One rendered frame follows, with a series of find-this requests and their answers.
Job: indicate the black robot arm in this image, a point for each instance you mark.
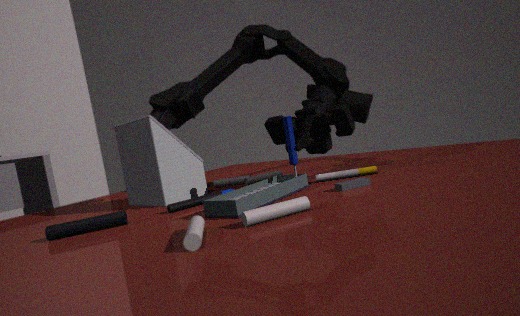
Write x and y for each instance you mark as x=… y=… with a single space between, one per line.
x=177 y=105

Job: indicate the grey keyboard with white letter keys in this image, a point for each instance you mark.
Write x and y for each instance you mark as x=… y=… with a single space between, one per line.
x=256 y=195

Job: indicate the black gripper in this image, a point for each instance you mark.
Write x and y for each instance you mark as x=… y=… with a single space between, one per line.
x=312 y=123

